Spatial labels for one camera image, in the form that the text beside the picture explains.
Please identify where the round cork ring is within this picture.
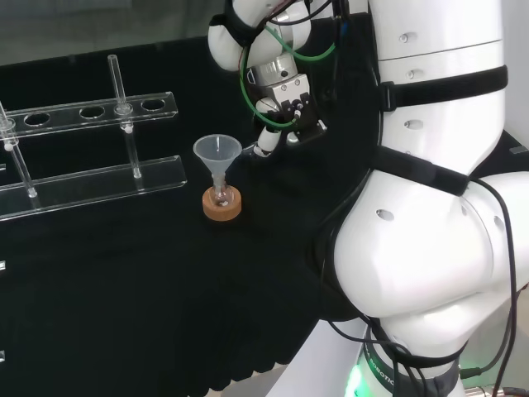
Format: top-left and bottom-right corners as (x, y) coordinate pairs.
(202, 184), (243, 223)

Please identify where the green cable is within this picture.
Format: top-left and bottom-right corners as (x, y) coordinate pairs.
(239, 23), (336, 130)

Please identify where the small glass round-bottom flask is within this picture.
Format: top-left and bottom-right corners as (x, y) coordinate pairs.
(209, 173), (232, 208)

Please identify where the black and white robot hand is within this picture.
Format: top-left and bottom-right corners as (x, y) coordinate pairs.
(252, 73), (328, 158)

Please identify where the black bench cloth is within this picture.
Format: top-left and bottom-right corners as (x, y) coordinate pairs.
(0, 35), (529, 392)

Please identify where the clear plastic funnel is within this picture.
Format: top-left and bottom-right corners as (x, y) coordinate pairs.
(193, 134), (242, 195)

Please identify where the clear acrylic funnel stand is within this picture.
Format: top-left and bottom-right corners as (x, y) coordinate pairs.
(0, 54), (188, 222)

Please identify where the black cable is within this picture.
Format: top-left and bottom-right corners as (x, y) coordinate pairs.
(458, 177), (522, 397)

